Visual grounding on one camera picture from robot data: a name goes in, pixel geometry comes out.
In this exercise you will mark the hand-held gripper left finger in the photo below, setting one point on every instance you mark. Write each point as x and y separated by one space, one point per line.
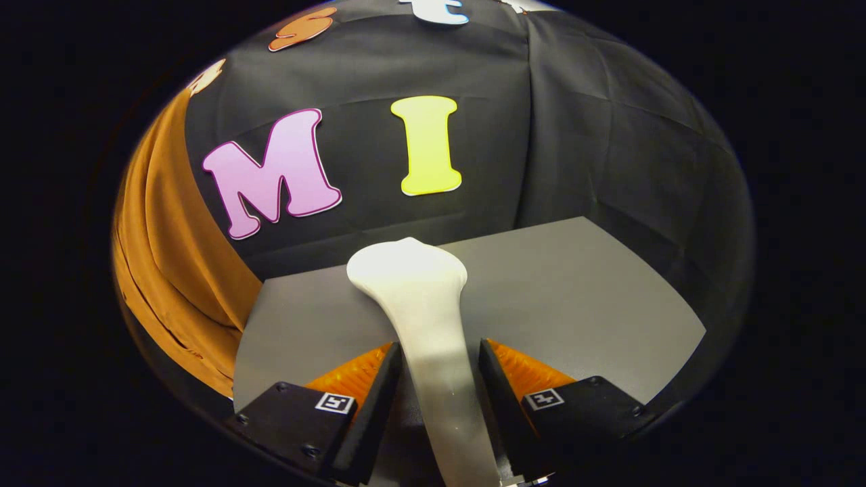
375 412

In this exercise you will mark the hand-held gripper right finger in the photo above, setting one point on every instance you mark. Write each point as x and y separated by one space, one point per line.
500 406

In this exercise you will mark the white garment steamer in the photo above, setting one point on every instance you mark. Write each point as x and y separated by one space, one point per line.
426 318

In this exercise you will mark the orange-brown button shirt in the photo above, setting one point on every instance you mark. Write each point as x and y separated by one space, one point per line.
176 270

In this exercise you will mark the grey side table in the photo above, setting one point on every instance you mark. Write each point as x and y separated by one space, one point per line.
575 311

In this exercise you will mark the black backdrop cloth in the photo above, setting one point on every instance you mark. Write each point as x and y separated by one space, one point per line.
575 135

